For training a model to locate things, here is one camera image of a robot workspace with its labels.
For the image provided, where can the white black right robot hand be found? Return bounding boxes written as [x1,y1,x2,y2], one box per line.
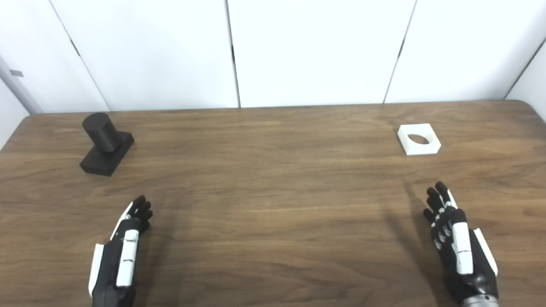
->
[423,181,500,305]

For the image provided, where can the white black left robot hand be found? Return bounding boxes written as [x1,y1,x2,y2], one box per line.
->
[88,195,153,307]

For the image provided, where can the white square piece with hole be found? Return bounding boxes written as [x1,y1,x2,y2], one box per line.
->
[397,123,441,156]

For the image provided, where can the black peg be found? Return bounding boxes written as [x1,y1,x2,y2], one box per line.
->
[79,112,135,177]

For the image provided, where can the gray wall corner strip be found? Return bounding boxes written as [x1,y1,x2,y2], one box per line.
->
[0,55,44,115]

